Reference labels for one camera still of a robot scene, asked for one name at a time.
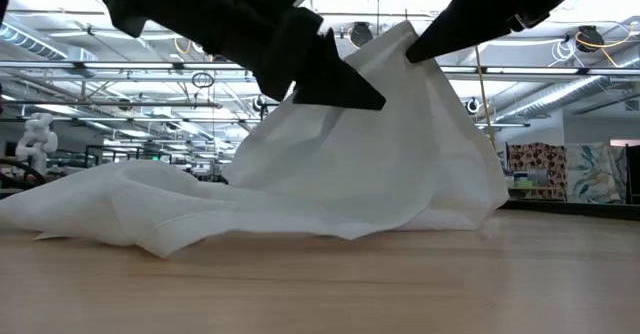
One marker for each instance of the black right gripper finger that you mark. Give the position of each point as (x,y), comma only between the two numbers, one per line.
(450,34)

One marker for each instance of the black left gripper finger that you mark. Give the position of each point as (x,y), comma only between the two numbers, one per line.
(335,86)

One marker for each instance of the white towel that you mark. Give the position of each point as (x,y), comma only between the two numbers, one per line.
(350,174)

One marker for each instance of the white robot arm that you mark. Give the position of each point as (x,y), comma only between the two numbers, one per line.
(37,141)

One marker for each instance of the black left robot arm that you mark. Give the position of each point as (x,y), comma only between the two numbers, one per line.
(165,4)

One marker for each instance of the brown floral cloth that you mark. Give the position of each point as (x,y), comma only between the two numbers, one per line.
(537,159)

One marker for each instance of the grey pipe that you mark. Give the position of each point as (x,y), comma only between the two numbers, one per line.
(100,103)

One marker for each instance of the black framed workcell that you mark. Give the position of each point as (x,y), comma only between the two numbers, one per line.
(115,147)

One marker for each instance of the leaf patterned cloth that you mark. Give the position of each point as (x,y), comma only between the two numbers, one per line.
(595,174)

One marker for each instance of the silver ventilation duct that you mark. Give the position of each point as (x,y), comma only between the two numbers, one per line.
(30,41)
(560,94)

